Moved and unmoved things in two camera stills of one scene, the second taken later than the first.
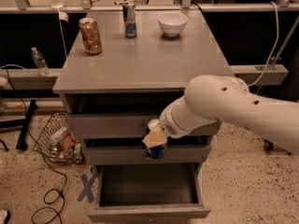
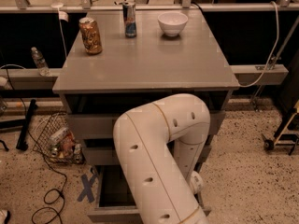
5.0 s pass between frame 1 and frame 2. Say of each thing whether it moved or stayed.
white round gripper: moved
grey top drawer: stayed
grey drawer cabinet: stayed
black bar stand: stayed
